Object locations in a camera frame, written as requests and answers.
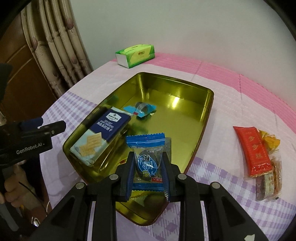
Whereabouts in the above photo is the blue round candy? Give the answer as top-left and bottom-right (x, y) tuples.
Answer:
(126, 133), (171, 200)

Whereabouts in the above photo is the blue soda cracker pack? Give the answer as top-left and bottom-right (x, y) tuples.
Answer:
(70, 107), (132, 167)

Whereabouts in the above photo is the blue dark candy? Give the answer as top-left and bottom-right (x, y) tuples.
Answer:
(123, 102), (157, 118)

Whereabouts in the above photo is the brown labelled sesame cake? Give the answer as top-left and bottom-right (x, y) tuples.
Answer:
(256, 172), (274, 201)

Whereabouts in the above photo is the clear crispy cake pack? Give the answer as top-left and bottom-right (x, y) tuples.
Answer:
(271, 157), (282, 199)

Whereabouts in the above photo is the person's left hand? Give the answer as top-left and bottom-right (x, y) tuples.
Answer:
(1, 160), (45, 210)

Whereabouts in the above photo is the brown wooden door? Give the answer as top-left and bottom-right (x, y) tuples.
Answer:
(1, 15), (57, 122)

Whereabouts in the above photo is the red snack packet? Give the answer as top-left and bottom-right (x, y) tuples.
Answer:
(233, 126), (273, 177)

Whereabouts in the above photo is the gold toffee tin box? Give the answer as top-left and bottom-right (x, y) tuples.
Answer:
(62, 71), (215, 227)

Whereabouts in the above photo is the beige patterned curtain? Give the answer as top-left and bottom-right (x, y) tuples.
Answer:
(21, 0), (92, 97)

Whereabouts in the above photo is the orange yellow snack packet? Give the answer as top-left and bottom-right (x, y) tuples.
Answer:
(259, 130), (280, 154)

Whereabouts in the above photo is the green tissue pack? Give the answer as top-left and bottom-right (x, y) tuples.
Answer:
(115, 44), (155, 68)

